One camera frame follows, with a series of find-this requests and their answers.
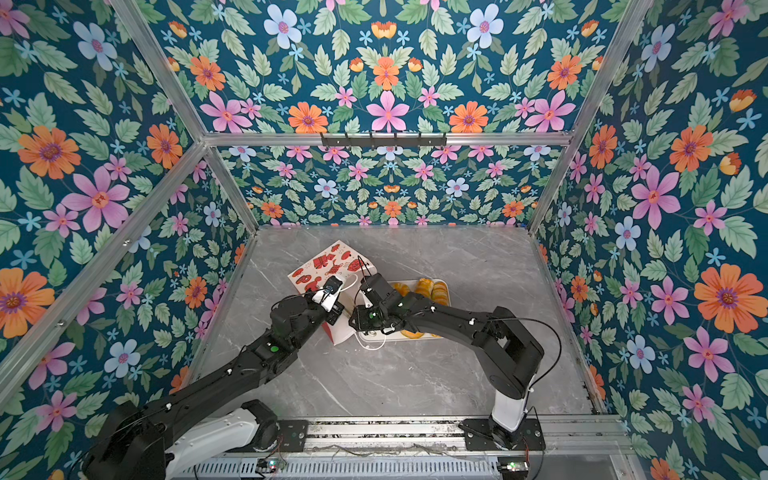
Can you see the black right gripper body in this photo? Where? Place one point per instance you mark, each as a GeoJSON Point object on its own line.
{"type": "Point", "coordinates": [370, 318]}

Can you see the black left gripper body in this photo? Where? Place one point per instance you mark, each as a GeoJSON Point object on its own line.
{"type": "Point", "coordinates": [315, 316]}

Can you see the yellow bundt fake bread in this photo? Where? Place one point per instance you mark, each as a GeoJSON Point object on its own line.
{"type": "Point", "coordinates": [401, 288]}

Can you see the orange round fake bread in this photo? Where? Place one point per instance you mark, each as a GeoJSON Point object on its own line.
{"type": "Point", "coordinates": [411, 335]}

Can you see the golden croissant fake bread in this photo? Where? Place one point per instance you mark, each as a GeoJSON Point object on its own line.
{"type": "Point", "coordinates": [424, 287]}

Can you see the long yellow fake bread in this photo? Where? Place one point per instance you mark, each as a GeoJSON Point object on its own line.
{"type": "Point", "coordinates": [440, 293]}

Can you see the red white paper bag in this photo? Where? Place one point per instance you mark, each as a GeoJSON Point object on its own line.
{"type": "Point", "coordinates": [341, 261]}

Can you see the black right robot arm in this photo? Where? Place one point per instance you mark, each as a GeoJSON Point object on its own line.
{"type": "Point", "coordinates": [507, 352]}

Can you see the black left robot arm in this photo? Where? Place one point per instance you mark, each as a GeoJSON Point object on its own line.
{"type": "Point", "coordinates": [168, 435]}

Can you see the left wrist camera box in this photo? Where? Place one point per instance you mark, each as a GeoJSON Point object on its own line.
{"type": "Point", "coordinates": [331, 291]}

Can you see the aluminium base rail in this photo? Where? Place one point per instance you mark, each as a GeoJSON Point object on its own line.
{"type": "Point", "coordinates": [559, 434]}

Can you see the black hook rail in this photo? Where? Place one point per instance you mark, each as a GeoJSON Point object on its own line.
{"type": "Point", "coordinates": [371, 140]}

